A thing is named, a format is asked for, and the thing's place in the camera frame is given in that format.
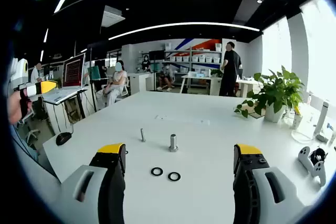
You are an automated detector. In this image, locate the thick threaded stud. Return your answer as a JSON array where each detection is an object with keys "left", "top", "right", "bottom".
[{"left": 168, "top": 134, "right": 179, "bottom": 153}]

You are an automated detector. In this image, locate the white cable coil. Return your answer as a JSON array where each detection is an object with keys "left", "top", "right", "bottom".
[{"left": 290, "top": 129, "right": 320, "bottom": 144}]

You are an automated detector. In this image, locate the white office chair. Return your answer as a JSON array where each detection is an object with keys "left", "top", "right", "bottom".
[{"left": 115, "top": 77, "right": 131, "bottom": 101}]

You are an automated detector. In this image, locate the metal storage shelf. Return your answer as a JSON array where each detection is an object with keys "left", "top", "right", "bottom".
[{"left": 164, "top": 41, "right": 223, "bottom": 74}]

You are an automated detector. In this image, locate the green potted plant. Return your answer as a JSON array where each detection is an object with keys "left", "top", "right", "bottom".
[{"left": 234, "top": 65, "right": 305, "bottom": 119}]

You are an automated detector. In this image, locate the ceiling air conditioner unit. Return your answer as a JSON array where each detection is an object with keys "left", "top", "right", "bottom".
[{"left": 101, "top": 5, "right": 126, "bottom": 28}]

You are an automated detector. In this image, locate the black computer mouse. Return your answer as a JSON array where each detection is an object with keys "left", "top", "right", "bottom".
[{"left": 55, "top": 131, "right": 73, "bottom": 146}]

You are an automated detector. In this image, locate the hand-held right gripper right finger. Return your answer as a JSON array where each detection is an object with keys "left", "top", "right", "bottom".
[{"left": 233, "top": 144, "right": 309, "bottom": 224}]

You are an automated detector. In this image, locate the white laptop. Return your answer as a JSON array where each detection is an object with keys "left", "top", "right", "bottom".
[{"left": 43, "top": 52, "right": 89, "bottom": 105}]

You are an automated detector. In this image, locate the white cabinet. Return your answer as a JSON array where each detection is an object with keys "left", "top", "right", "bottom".
[{"left": 127, "top": 72, "right": 155, "bottom": 95}]

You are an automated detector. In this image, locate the long ceiling light strip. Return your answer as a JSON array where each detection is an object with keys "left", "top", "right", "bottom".
[{"left": 108, "top": 22, "right": 260, "bottom": 40}]

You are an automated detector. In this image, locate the white plant pot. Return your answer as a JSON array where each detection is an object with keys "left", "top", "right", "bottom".
[{"left": 264, "top": 103, "right": 286, "bottom": 123}]

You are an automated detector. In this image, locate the white game controller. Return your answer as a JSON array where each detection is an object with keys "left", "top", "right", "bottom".
[{"left": 298, "top": 146, "right": 327, "bottom": 187}]

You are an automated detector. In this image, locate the green board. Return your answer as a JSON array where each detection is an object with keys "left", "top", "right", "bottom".
[{"left": 88, "top": 66, "right": 102, "bottom": 80}]

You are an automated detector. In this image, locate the white office desk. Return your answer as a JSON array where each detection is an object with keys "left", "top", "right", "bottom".
[{"left": 180, "top": 73, "right": 224, "bottom": 96}]

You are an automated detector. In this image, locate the row of white storage bins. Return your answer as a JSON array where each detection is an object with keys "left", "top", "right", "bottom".
[{"left": 169, "top": 55, "right": 221, "bottom": 63}]

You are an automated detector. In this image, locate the person's left hand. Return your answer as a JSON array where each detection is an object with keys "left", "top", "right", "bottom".
[{"left": 7, "top": 91, "right": 27, "bottom": 125}]

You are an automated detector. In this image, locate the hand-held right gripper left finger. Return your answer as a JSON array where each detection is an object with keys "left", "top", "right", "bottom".
[{"left": 60, "top": 142, "right": 127, "bottom": 224}]

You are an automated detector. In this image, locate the black laptop stand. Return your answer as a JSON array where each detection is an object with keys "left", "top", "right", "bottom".
[{"left": 43, "top": 89, "right": 91, "bottom": 130}]

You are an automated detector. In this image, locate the wooden board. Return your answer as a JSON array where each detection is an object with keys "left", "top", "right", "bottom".
[{"left": 241, "top": 103, "right": 266, "bottom": 120}]

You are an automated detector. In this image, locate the black cable bundle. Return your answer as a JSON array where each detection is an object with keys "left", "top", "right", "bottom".
[{"left": 309, "top": 147, "right": 329, "bottom": 163}]

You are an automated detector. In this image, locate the black monitor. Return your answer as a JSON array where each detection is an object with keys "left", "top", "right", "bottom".
[{"left": 149, "top": 50, "right": 165, "bottom": 61}]

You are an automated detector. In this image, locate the white tall bottle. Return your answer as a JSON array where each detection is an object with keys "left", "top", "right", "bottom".
[{"left": 313, "top": 101, "right": 329, "bottom": 137}]

